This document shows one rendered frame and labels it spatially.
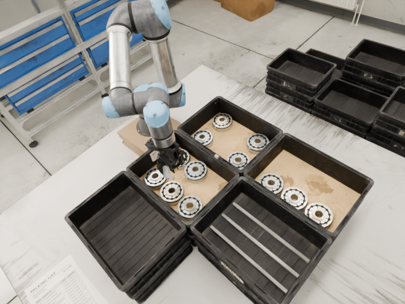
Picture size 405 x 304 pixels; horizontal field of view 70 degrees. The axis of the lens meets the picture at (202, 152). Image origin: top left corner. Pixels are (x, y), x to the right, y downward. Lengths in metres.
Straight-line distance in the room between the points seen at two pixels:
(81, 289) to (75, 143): 1.77
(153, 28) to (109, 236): 0.84
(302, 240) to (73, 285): 0.93
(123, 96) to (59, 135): 2.12
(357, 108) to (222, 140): 1.21
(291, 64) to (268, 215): 1.52
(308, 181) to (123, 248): 0.80
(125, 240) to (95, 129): 1.84
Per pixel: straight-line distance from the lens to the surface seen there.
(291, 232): 1.19
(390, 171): 1.63
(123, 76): 1.06
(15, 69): 2.82
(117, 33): 1.19
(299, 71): 2.41
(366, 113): 2.34
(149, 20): 1.22
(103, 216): 1.33
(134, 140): 1.57
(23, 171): 2.98
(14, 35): 2.73
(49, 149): 3.01
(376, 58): 2.67
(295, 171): 1.33
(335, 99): 2.38
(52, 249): 1.53
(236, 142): 1.41
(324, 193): 1.30
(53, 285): 1.46
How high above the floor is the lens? 1.91
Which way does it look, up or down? 51 degrees down
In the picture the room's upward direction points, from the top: 10 degrees counter-clockwise
